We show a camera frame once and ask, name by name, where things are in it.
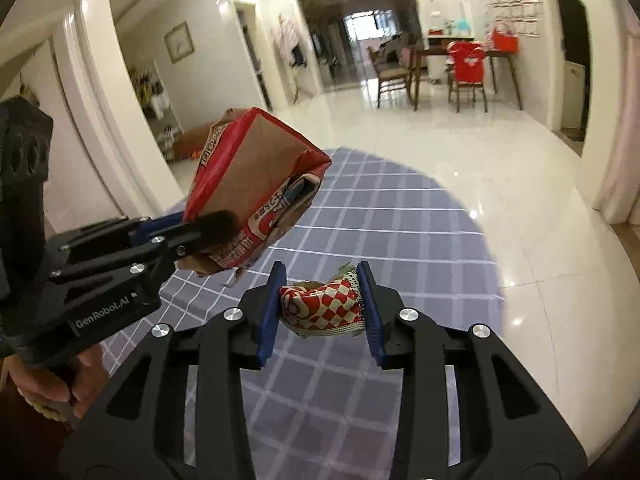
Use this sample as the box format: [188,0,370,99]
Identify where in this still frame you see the person's left hand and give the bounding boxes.
[15,347,110,421]

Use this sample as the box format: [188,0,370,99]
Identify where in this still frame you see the cream bead bracelet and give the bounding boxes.
[22,396,62,422]

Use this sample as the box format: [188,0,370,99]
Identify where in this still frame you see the white shelf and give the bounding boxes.
[127,60,181,161]

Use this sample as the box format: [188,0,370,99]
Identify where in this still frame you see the brown cardboard box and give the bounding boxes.
[172,125,218,161]

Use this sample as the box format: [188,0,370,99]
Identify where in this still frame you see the person's left forearm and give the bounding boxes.
[0,397,76,480]

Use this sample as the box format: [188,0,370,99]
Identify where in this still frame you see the wall of paper certificates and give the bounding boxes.
[482,0,543,38]

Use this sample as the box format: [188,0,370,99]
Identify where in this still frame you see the wooden dining table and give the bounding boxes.
[407,45,523,111]

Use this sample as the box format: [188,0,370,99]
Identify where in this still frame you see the red white checkered wrapper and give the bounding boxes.
[279,262,368,338]

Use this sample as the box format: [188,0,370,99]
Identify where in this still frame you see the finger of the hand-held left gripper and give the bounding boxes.
[50,210,242,287]
[45,211,187,261]

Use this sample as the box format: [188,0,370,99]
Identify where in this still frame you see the wooden chair with shirt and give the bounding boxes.
[446,42,488,113]

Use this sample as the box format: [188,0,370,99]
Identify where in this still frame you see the red brown paper bag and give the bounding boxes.
[177,106,332,277]

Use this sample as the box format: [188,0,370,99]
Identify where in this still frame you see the blue plaid mat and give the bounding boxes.
[100,147,508,480]

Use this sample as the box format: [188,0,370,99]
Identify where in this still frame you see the pink hanging clothes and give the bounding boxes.
[272,15,306,68]

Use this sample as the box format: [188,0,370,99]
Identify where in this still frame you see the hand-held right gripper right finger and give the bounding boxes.
[356,260,588,480]

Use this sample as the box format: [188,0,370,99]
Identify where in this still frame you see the white appliance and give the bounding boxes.
[562,60,587,131]

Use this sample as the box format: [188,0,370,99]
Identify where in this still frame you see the red shirt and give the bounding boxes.
[446,41,487,84]

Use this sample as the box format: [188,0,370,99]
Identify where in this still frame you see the framed wall picture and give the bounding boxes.
[164,21,195,64]

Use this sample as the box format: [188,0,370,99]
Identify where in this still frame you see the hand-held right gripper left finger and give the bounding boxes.
[57,261,288,480]

